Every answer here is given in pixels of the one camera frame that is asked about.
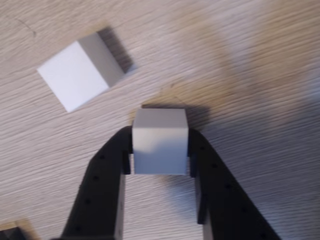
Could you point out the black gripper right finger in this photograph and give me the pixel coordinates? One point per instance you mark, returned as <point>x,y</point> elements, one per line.
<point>220,200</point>

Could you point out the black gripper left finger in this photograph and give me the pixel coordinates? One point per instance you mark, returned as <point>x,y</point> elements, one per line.
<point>100,190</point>

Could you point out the white cube block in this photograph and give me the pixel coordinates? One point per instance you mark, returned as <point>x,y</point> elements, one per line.
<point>160,150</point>
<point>75,75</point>

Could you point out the black open box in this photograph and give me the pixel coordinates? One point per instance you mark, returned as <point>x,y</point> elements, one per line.
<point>10,235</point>

